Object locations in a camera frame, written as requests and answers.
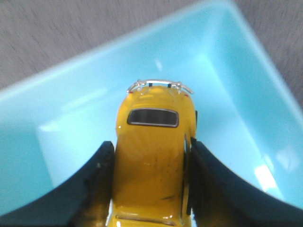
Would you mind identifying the light blue storage box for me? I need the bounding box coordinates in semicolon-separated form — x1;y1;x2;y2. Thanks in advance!
0;0;303;214

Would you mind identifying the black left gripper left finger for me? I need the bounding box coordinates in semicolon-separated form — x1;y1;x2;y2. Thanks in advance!
0;141;114;227

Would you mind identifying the yellow toy beetle car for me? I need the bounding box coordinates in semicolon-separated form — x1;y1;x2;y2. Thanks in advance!
107;79;197;227

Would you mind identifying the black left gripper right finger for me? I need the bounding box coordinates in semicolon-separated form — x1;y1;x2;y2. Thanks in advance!
189;138;303;227

